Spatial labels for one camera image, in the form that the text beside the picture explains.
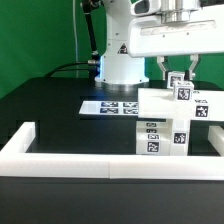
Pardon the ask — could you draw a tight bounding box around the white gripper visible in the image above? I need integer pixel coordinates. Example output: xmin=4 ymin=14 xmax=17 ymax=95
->
xmin=128 ymin=0 xmax=224 ymax=80

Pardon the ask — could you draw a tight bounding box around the white tagged cube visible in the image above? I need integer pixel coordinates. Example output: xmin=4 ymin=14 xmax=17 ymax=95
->
xmin=173 ymin=81 xmax=194 ymax=102
xmin=167 ymin=71 xmax=185 ymax=89

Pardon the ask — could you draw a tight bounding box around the white chair back part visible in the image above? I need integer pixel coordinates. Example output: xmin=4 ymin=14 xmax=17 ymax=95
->
xmin=138 ymin=88 xmax=224 ymax=121

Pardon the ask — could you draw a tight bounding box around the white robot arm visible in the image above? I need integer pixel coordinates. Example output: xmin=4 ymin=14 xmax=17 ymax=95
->
xmin=95 ymin=0 xmax=224 ymax=91

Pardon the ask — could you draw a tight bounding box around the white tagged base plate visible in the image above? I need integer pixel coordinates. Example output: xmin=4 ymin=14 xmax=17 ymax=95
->
xmin=79 ymin=101 xmax=138 ymax=116

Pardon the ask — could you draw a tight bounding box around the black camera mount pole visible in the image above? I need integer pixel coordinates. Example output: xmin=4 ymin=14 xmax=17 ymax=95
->
xmin=81 ymin=0 xmax=100 ymax=60

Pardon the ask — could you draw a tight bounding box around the thin white cable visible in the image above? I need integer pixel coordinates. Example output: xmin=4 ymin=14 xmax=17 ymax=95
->
xmin=72 ymin=0 xmax=80 ymax=79

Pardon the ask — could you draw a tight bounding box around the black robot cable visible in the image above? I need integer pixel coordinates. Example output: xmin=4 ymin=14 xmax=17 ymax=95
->
xmin=44 ymin=61 xmax=100 ymax=79

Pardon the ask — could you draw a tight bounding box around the white U-shaped fence frame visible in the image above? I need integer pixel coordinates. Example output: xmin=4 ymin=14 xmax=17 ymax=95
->
xmin=0 ymin=122 xmax=224 ymax=181

